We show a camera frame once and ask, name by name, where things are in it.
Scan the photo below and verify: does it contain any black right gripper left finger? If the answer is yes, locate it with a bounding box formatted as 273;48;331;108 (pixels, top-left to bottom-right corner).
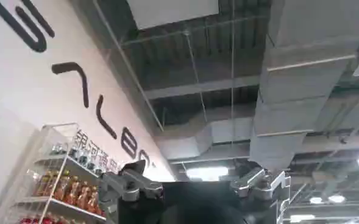
99;159;164;203

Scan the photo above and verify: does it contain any white ceiling panel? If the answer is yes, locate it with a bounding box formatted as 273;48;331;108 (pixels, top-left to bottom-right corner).
126;0;220;30

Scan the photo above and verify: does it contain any white shelf rack with bottles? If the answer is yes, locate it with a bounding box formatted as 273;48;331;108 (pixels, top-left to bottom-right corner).
2;122;122;224

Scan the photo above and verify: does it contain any grey ventilation duct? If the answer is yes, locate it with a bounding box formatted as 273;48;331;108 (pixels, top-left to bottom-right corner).
154;0;359;171

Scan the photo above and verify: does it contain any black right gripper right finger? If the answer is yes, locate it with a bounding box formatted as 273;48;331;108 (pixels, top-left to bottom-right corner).
229;166;277;201

